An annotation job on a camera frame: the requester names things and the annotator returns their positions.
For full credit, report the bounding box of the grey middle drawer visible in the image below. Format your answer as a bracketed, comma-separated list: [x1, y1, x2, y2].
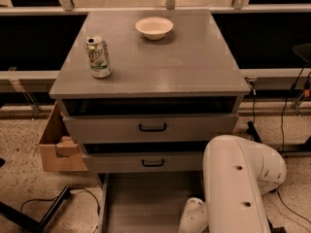
[83, 151, 203, 174]

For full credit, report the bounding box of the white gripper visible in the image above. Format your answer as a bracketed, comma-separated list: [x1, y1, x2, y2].
[179, 197, 208, 233]

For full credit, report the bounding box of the black stand leg left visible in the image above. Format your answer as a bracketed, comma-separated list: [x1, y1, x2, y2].
[0, 185, 72, 233]

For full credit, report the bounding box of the black stand leg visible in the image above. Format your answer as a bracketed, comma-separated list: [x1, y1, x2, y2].
[247, 121, 261, 143]
[0, 185, 72, 233]

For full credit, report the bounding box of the green white soda can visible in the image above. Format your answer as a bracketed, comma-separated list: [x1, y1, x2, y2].
[85, 36, 111, 79]

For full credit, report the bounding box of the grey drawer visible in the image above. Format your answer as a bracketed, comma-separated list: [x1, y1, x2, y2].
[83, 151, 203, 174]
[98, 171, 203, 233]
[63, 114, 238, 144]

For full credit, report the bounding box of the black cable floor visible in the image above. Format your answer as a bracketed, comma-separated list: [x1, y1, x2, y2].
[19, 187, 103, 233]
[248, 81, 311, 233]

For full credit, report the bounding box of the black stand leg right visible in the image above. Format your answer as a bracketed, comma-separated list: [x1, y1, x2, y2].
[247, 121, 261, 143]

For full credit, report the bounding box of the black cable left floor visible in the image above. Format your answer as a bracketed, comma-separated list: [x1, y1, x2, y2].
[19, 187, 103, 233]

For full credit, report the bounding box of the metal window railing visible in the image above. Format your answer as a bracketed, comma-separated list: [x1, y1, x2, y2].
[0, 0, 311, 94]

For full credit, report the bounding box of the white paper bowl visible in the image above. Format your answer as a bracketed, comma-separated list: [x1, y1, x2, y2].
[135, 17, 173, 41]

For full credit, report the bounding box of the grey bottom drawer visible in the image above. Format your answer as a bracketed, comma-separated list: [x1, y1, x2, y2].
[98, 171, 203, 233]

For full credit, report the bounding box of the grey top drawer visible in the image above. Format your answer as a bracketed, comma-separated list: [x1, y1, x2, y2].
[63, 114, 238, 144]

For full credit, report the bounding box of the grey drawer cabinet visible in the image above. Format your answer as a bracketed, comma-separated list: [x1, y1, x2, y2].
[51, 10, 249, 174]

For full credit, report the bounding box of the brown cardboard box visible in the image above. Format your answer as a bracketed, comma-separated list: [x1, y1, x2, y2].
[39, 104, 86, 172]

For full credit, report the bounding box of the black cable right floor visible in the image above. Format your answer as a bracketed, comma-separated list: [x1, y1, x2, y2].
[248, 81, 311, 233]

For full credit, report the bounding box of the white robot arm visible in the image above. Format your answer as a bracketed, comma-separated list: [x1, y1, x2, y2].
[179, 135, 287, 233]

